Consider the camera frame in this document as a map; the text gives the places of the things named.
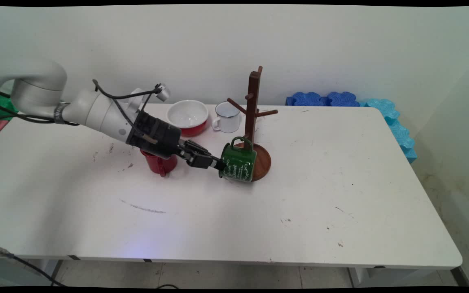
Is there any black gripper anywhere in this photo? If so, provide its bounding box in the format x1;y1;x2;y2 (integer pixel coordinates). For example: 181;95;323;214
127;111;226;171

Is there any green enamel mug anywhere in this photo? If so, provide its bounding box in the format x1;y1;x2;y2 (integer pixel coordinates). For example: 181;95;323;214
218;136;257;183

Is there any white bowl with red outside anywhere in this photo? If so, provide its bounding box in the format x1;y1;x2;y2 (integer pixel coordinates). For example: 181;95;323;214
167;100;209;137

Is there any white enamel mug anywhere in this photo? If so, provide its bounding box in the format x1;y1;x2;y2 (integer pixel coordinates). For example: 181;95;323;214
212;101;241;133

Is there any red mug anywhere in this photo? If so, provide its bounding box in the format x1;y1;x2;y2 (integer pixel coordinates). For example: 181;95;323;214
140;149;178;177

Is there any dark wooden mug tree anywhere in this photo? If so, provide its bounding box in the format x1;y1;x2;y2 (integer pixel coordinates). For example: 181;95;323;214
226;66;278;182

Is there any dark blue foam piece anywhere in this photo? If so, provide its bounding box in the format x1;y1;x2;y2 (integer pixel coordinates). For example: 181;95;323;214
286;92;327;107
326;92;360;107

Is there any grey table leg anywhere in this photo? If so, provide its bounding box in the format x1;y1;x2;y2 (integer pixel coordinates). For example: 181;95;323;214
49;260;64;282

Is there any light blue foam piece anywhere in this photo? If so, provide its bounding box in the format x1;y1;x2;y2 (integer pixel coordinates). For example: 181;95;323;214
401;146;418;164
366;98;400;123
387;121;415;149

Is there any white table leg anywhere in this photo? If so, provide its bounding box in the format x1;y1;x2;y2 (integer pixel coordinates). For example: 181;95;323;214
348;267;382;288

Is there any green cloth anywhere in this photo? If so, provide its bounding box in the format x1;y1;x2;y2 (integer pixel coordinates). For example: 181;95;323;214
0;96;18;122

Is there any dark table leg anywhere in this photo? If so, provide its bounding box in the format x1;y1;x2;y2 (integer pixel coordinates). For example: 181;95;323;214
449;267;469;288

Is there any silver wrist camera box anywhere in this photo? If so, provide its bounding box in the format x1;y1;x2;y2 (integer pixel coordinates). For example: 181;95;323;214
156;83;171;103

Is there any black camera cable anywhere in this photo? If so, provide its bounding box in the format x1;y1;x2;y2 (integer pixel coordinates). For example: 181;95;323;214
92;79;162;144

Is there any grey cable strap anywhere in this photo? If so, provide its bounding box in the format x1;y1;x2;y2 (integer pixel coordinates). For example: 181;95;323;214
53;102;71;125

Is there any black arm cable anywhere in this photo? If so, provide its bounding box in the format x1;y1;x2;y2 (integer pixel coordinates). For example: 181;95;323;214
0;99;79;127

